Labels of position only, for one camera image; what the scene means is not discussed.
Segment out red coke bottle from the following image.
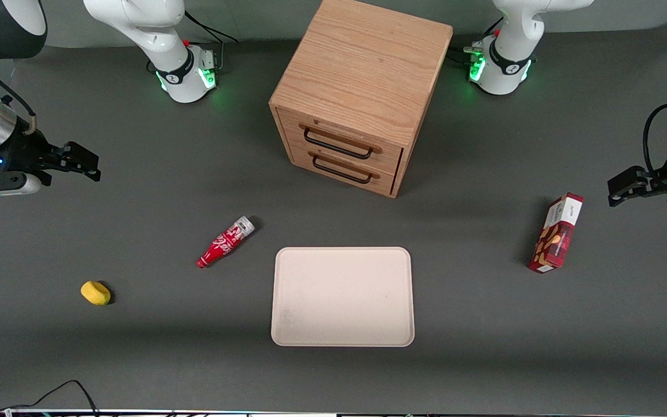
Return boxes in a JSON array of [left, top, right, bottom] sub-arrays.
[[196, 215, 256, 269]]

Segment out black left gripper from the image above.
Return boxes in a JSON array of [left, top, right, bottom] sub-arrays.
[[607, 142, 667, 208]]

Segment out black right base cable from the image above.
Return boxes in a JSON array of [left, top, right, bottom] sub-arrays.
[[184, 10, 240, 45]]

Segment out yellow lemon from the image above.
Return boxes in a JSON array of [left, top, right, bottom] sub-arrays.
[[80, 281, 111, 306]]

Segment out wooden drawer cabinet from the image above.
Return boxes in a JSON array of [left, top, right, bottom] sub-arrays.
[[269, 0, 455, 199]]

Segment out red snack box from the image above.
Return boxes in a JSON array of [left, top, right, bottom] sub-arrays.
[[528, 193, 585, 274]]

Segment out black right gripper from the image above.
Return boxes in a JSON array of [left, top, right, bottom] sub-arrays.
[[0, 119, 102, 187]]

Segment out black left base cable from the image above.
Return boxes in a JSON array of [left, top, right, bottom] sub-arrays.
[[448, 17, 505, 63]]

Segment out black base cable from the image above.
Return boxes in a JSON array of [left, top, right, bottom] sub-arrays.
[[448, 17, 505, 63], [184, 10, 240, 45]]

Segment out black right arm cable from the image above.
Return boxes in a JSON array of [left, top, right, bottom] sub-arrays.
[[0, 57, 39, 135]]

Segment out beige plastic tray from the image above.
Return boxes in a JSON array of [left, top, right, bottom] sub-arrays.
[[270, 247, 415, 348]]

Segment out wooden drawer front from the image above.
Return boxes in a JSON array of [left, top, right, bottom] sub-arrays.
[[287, 144, 399, 195], [277, 108, 405, 175]]

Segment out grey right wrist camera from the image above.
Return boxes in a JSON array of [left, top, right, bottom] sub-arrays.
[[0, 173, 42, 200]]

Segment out thin black floor cable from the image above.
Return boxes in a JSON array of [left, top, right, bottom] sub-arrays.
[[0, 379, 100, 417]]

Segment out black metal drawer handle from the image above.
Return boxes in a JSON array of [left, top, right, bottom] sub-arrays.
[[311, 155, 373, 185], [303, 128, 373, 160]]

